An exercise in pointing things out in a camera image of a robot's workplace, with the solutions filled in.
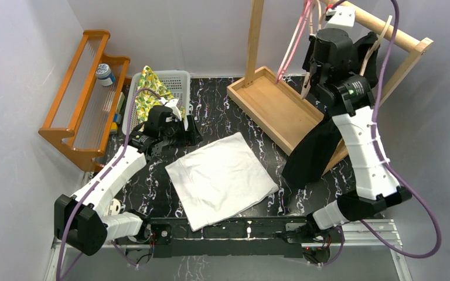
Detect white cloth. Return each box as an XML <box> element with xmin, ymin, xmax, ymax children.
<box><xmin>165</xmin><ymin>132</ymin><xmax>279</xmax><ymax>232</ymax></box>

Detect black skirt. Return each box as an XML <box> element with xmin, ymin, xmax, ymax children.
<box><xmin>282</xmin><ymin>28</ymin><xmax>379</xmax><ymax>188</ymax></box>

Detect beige wooden hanger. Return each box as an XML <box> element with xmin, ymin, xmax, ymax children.
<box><xmin>359</xmin><ymin>15</ymin><xmax>393</xmax><ymax>76</ymax></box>

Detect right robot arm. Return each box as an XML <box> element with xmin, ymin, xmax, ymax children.
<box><xmin>306</xmin><ymin>28</ymin><xmax>412</xmax><ymax>242</ymax></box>

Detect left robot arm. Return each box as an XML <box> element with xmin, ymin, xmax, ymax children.
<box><xmin>54</xmin><ymin>105</ymin><xmax>203</xmax><ymax>256</ymax></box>

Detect pink hanger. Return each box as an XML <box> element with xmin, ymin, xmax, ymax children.
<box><xmin>275</xmin><ymin>0</ymin><xmax>313</xmax><ymax>83</ymax></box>

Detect white plastic basket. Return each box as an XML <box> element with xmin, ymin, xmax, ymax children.
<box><xmin>121</xmin><ymin>68</ymin><xmax>192</xmax><ymax>135</ymax></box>

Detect yellow green patterned cloth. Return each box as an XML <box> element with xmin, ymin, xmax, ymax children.
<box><xmin>135</xmin><ymin>66</ymin><xmax>185</xmax><ymax>123</ymax></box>

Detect wooden clothes rack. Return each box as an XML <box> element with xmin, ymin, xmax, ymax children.
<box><xmin>227</xmin><ymin>1</ymin><xmax>434</xmax><ymax>174</ymax></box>

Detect small white blue jar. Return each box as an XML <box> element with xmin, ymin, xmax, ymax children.
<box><xmin>95</xmin><ymin>63</ymin><xmax>115</xmax><ymax>87</ymax></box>

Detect orange wooden shelf rack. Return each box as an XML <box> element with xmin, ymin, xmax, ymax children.
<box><xmin>38</xmin><ymin>29</ymin><xmax>131</xmax><ymax>172</ymax></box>

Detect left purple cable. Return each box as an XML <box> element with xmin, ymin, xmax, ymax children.
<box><xmin>56</xmin><ymin>87</ymin><xmax>168</xmax><ymax>281</ymax></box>

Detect purple cable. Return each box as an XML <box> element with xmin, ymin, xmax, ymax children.
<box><xmin>56</xmin><ymin>87</ymin><xmax>168</xmax><ymax>281</ymax></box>
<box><xmin>332</xmin><ymin>0</ymin><xmax>442</xmax><ymax>259</ymax></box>

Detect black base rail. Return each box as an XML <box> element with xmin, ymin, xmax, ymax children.
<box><xmin>148</xmin><ymin>217</ymin><xmax>314</xmax><ymax>258</ymax></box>

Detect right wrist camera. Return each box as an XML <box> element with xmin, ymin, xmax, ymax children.
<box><xmin>322</xmin><ymin>5</ymin><xmax>356</xmax><ymax>35</ymax></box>

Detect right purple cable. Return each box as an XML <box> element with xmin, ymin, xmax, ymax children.
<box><xmin>332</xmin><ymin>0</ymin><xmax>442</xmax><ymax>259</ymax></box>

